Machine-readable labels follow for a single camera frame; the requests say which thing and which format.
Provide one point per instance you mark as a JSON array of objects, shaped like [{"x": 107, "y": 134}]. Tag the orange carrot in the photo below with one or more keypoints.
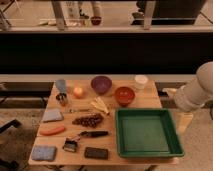
[{"x": 53, "y": 131}]

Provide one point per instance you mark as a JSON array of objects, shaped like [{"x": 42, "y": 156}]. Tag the yellow banana bunch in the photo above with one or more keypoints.
[{"x": 99, "y": 104}]

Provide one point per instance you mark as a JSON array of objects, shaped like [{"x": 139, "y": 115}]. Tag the light blue cup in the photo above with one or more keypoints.
[{"x": 61, "y": 85}]

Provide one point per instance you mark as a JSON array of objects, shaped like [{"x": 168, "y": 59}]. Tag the peach apple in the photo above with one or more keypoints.
[{"x": 78, "y": 92}]

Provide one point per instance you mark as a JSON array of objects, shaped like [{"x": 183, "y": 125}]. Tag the bunch of dark grapes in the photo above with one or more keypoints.
[{"x": 88, "y": 121}]

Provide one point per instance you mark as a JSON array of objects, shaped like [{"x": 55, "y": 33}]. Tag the purple bowl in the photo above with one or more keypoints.
[{"x": 101, "y": 84}]

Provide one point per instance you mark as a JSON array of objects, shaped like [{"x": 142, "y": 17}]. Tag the small metal cup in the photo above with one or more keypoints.
[{"x": 62, "y": 99}]

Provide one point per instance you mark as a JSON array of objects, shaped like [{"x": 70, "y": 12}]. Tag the background dark red bowl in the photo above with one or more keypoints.
[{"x": 96, "y": 20}]

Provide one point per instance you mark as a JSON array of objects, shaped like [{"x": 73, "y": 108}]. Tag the white cup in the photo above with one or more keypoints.
[{"x": 140, "y": 81}]

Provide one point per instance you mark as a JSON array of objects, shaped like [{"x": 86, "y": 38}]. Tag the black handled brush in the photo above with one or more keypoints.
[{"x": 93, "y": 134}]

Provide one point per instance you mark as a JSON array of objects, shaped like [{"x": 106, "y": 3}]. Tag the green plastic tray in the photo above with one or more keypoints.
[{"x": 146, "y": 133}]

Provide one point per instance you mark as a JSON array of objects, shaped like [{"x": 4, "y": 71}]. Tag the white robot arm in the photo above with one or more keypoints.
[{"x": 198, "y": 91}]

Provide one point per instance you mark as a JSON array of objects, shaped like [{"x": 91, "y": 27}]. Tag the black rectangular block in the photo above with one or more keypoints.
[{"x": 96, "y": 153}]

